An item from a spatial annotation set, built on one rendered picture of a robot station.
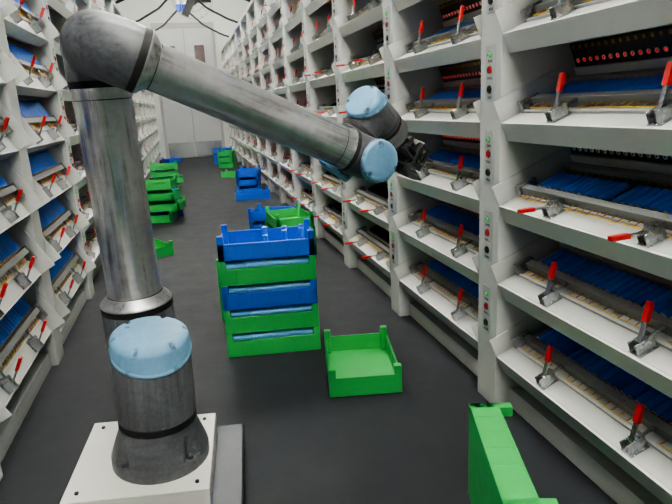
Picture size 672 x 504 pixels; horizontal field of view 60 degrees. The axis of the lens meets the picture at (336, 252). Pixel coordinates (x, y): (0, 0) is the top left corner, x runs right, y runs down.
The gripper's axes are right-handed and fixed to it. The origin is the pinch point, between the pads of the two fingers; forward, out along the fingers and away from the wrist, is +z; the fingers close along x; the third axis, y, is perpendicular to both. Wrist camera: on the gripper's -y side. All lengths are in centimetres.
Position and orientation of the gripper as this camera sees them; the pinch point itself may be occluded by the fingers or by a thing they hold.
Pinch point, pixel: (417, 170)
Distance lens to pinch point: 166.5
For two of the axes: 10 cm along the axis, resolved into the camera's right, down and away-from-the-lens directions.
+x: 5.4, -8.4, 0.3
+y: 6.8, 4.1, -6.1
